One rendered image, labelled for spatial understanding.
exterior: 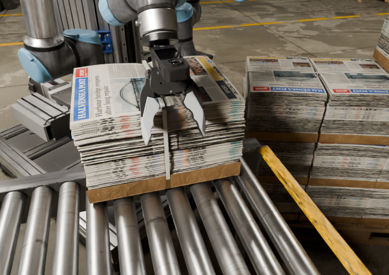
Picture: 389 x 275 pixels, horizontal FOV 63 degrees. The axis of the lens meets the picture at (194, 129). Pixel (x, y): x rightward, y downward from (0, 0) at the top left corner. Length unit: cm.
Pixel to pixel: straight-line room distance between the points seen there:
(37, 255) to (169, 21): 53
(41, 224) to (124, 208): 18
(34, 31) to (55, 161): 107
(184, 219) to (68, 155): 136
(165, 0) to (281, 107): 75
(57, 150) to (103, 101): 138
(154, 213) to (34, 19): 63
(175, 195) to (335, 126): 78
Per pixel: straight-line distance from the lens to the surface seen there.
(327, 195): 160
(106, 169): 74
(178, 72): 54
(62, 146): 210
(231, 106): 71
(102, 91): 76
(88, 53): 114
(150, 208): 77
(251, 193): 82
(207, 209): 76
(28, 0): 103
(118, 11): 72
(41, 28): 105
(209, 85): 76
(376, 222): 179
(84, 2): 136
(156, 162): 75
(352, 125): 138
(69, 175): 90
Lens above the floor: 136
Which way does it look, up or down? 33 degrees down
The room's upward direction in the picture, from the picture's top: straight up
